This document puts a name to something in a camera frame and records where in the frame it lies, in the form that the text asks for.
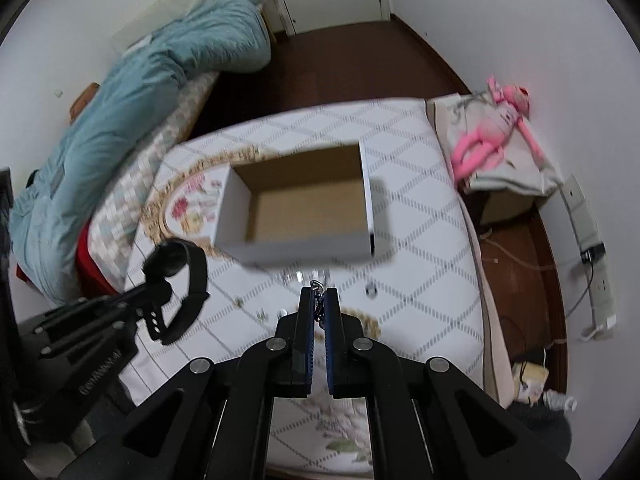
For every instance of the teal quilted duvet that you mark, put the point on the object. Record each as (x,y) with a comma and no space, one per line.
(138,93)

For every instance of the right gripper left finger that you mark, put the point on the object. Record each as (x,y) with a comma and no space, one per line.
(296,359)

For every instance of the white power strip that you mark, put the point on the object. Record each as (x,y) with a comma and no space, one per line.
(592,257)

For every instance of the pink panther plush toy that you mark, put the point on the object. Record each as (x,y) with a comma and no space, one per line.
(483,147)

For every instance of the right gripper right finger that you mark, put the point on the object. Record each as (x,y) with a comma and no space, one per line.
(340,332)

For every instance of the grey cloth bag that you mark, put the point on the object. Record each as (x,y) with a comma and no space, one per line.
(454,115)

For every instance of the crumpled white plastic bottle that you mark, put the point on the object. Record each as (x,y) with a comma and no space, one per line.
(560,402)

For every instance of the red blanket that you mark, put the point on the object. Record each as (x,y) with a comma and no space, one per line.
(85,269)

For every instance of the brown pillow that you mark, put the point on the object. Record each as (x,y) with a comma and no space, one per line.
(83,100)

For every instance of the white cardboard box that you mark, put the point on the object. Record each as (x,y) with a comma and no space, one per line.
(309,206)

